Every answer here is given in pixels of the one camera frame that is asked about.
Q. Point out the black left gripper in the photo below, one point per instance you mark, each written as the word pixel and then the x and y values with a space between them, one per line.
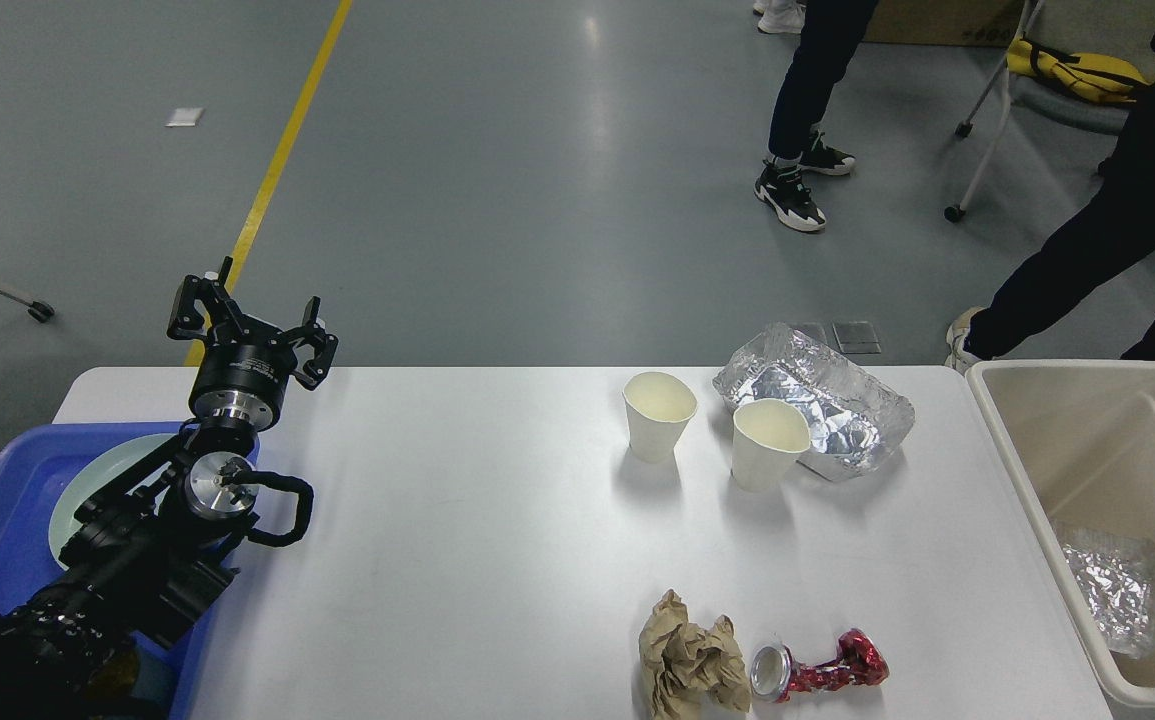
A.
pixel 247 382

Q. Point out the green plate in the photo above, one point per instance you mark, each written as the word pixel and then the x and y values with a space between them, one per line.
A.
pixel 93 476

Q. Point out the teal mug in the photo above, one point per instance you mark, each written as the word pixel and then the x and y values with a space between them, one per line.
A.
pixel 122 675

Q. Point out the white paper bowl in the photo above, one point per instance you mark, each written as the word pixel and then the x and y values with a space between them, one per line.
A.
pixel 768 437

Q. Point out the foil sheet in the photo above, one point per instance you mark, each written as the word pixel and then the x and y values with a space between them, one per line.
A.
pixel 855 421

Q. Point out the crushed red can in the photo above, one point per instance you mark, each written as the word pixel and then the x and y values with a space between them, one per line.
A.
pixel 776 675

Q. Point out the aluminium foil tray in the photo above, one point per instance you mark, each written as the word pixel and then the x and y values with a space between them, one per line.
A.
pixel 1116 578

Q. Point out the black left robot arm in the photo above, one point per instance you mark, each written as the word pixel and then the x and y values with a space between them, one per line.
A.
pixel 149 555

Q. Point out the grey caster leg at left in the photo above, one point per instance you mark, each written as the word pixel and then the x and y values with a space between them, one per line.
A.
pixel 38 309

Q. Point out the white paper cup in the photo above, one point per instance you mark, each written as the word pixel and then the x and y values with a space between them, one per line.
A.
pixel 658 407

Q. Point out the crumpled brown paper ball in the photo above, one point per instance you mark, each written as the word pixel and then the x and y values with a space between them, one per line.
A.
pixel 682 663

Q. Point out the left metal floor plate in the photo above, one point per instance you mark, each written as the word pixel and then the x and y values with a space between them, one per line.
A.
pixel 815 331

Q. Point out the metal floor plate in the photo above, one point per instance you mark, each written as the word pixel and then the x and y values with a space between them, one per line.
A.
pixel 856 338
pixel 815 331

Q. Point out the right metal floor plate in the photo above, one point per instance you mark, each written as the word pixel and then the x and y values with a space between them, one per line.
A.
pixel 856 338

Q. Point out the person in white sneakers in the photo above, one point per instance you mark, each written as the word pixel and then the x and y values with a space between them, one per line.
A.
pixel 780 17

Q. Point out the person in dark jeans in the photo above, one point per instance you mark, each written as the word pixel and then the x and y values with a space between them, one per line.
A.
pixel 826 45

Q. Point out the cardboard box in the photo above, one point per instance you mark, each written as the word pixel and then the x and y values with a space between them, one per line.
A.
pixel 944 23

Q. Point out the beige plastic bin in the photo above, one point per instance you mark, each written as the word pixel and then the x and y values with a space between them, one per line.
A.
pixel 1078 440

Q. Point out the yellow bag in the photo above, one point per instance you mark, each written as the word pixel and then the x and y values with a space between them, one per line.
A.
pixel 1091 77

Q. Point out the grey wheeled chair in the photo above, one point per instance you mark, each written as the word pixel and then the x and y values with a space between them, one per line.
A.
pixel 1116 28

